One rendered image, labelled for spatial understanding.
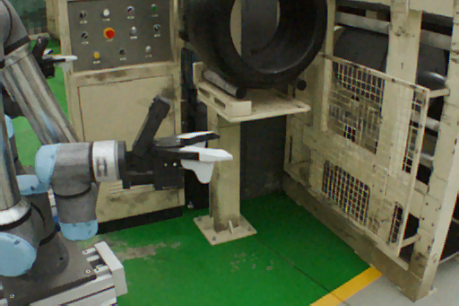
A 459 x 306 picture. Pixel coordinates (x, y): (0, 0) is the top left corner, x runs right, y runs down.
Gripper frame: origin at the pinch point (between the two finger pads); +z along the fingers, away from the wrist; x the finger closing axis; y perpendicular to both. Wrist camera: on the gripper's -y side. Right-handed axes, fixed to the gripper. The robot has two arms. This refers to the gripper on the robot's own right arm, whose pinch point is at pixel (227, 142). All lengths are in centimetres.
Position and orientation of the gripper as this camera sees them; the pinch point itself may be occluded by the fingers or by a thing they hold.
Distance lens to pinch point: 81.9
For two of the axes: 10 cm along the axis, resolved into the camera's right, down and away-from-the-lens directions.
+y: 0.2, 9.7, 2.5
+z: 9.9, -0.6, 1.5
